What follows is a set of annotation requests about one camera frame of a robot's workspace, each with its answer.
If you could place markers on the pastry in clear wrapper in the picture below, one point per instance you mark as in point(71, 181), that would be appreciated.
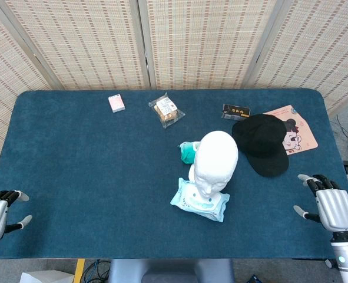
point(166, 110)

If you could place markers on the blue felt table cover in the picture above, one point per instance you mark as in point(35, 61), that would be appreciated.
point(73, 162)

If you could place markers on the bamboo folding screen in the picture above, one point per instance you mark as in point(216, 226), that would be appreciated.
point(191, 44)

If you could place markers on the white foam mannequin head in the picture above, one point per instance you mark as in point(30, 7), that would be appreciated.
point(218, 156)

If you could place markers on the light blue wet wipes pack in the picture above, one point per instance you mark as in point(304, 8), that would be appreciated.
point(191, 203)

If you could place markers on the black snack packet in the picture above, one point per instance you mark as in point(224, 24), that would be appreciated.
point(235, 111)

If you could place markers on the small blue object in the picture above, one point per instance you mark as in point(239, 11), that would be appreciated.
point(253, 279)

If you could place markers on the teal small object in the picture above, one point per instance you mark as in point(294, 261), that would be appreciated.
point(187, 153)

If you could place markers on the black baseball cap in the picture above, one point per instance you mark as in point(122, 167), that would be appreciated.
point(259, 138)

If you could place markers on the pink playing card box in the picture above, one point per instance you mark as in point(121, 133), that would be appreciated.
point(116, 103)

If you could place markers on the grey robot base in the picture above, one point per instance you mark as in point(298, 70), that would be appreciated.
point(170, 271)

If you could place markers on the white box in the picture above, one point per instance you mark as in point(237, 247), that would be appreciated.
point(44, 278)

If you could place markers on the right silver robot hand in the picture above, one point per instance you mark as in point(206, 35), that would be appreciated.
point(335, 209)

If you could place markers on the yellow strip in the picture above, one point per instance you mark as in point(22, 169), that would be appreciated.
point(79, 271)

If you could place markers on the pink cartoon mouse pad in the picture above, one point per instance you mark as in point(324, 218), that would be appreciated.
point(304, 132)

